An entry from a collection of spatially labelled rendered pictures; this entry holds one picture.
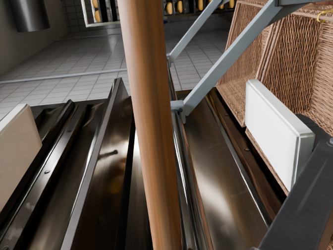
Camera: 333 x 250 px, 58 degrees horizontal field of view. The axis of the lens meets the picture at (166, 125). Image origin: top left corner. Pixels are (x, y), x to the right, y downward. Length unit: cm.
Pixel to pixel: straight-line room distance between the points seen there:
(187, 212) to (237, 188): 63
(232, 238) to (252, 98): 71
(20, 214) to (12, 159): 93
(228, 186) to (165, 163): 77
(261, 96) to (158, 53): 9
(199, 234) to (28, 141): 22
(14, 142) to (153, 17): 12
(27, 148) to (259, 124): 13
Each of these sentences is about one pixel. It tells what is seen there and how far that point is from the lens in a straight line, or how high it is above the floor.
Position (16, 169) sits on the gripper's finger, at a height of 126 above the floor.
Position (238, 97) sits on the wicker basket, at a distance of 160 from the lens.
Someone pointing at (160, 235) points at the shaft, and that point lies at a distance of 30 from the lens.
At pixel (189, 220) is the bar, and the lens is 36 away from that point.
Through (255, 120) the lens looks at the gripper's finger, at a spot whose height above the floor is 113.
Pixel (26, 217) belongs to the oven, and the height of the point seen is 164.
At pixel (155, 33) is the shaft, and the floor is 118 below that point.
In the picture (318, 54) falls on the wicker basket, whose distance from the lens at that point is 126.
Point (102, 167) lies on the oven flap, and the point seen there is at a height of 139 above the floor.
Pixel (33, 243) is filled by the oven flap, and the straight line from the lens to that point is 101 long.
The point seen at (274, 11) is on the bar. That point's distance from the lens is 64.
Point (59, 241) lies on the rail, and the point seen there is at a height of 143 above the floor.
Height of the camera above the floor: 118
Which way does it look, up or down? level
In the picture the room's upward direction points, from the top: 96 degrees counter-clockwise
